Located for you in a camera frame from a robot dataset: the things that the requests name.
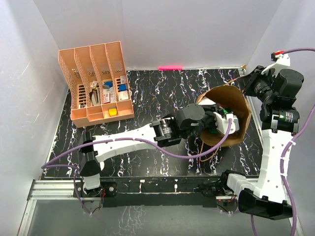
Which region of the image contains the black stapler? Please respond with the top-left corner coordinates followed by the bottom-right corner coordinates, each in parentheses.
top-left (89, 89), bottom-right (100, 106)

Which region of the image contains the white red small box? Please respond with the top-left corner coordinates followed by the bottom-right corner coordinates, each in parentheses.
top-left (118, 90), bottom-right (129, 101)

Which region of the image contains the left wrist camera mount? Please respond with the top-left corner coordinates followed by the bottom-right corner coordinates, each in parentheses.
top-left (214, 112), bottom-right (240, 135)

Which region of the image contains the brown paper bag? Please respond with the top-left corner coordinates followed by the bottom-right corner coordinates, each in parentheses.
top-left (189, 84), bottom-right (252, 162)

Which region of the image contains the aluminium front rail frame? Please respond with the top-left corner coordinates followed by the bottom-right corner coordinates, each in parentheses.
top-left (17, 71), bottom-right (303, 236)

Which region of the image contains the pink tape strip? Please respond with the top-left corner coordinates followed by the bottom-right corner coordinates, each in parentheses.
top-left (158, 65), bottom-right (183, 71)

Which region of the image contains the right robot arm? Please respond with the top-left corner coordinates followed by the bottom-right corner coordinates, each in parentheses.
top-left (219, 65), bottom-right (304, 220)

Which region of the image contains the yellow sticky note block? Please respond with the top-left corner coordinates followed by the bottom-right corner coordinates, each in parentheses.
top-left (108, 108), bottom-right (118, 117)

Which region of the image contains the red white label box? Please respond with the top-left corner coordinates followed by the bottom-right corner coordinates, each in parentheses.
top-left (103, 89), bottom-right (110, 104)

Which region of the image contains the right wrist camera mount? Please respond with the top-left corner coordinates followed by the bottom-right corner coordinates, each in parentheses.
top-left (261, 50), bottom-right (290, 77)

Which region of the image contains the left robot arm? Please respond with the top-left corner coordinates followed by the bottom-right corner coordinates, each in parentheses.
top-left (78, 103), bottom-right (231, 196)

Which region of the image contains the peach desk file organizer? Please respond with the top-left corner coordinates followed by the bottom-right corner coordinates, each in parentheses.
top-left (58, 41), bottom-right (134, 128)

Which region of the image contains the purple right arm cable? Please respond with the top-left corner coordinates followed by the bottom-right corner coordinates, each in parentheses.
top-left (250, 48), bottom-right (315, 236)

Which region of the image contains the blue eraser box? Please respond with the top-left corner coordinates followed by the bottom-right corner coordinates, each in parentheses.
top-left (119, 84), bottom-right (127, 91)

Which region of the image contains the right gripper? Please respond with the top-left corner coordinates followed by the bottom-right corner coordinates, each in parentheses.
top-left (237, 66), bottom-right (277, 104)

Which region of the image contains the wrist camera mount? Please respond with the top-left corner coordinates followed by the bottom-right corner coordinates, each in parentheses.
top-left (261, 50), bottom-right (290, 77)
top-left (214, 112), bottom-right (240, 135)

